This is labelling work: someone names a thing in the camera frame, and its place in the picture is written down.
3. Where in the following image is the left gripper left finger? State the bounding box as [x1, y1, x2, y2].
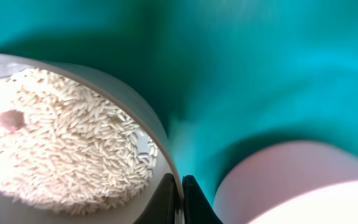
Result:
[134, 173, 179, 224]

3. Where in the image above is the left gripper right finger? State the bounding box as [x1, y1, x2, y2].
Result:
[182, 175, 223, 224]

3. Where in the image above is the small white bowl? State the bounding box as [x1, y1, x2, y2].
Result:
[213, 141, 358, 224]

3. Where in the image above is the grey bowl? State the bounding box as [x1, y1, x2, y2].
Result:
[0, 54, 185, 224]

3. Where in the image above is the white rice pile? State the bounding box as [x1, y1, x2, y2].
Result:
[0, 68, 159, 215]

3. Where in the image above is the teal serving tray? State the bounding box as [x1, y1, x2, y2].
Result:
[0, 0, 358, 201]

